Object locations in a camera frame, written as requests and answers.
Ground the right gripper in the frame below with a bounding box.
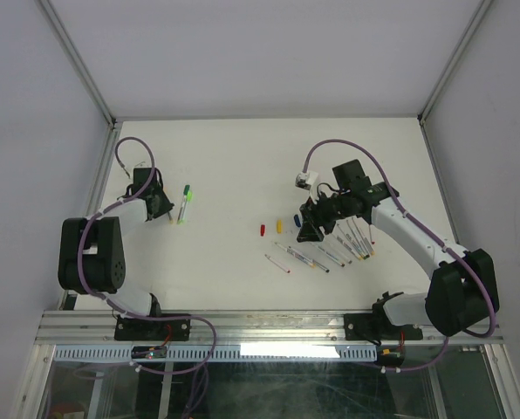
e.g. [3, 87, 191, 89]
[297, 188, 351, 243]

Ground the green capped pen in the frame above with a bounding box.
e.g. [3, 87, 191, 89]
[177, 184, 191, 224]

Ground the purple pen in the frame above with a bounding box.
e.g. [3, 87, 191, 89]
[314, 244, 346, 267]

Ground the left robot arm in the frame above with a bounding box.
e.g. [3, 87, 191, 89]
[58, 168, 174, 340]

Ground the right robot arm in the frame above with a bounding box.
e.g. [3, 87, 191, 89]
[295, 160, 500, 338]

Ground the opened pen with orange end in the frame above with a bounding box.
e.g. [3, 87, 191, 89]
[274, 242, 315, 268]

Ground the opened black pen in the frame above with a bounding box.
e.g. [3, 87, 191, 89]
[308, 256, 330, 273]

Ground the opened yellow pen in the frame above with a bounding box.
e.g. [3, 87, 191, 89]
[352, 217, 375, 256]

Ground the opened red pen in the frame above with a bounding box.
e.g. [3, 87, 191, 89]
[368, 224, 376, 245]

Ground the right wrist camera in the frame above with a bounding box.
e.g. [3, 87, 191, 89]
[295, 171, 318, 190]

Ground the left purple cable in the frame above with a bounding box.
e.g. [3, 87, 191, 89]
[77, 136, 220, 381]

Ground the purple cable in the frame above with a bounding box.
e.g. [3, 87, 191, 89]
[77, 136, 220, 381]
[302, 139, 499, 374]

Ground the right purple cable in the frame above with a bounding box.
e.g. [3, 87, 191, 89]
[302, 139, 499, 374]

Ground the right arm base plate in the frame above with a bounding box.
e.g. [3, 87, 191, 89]
[343, 313, 423, 344]

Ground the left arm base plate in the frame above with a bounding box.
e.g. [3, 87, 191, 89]
[114, 313, 191, 342]

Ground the right frame post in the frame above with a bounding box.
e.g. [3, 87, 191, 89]
[417, 0, 496, 126]

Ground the frame post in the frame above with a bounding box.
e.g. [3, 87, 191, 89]
[36, 0, 116, 127]
[417, 0, 496, 126]

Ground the aluminium front rail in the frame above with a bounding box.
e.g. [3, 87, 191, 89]
[35, 307, 505, 346]

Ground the left frame post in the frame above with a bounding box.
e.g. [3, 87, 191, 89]
[36, 0, 116, 127]

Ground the slotted cable duct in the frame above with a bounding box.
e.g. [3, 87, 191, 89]
[54, 342, 377, 363]

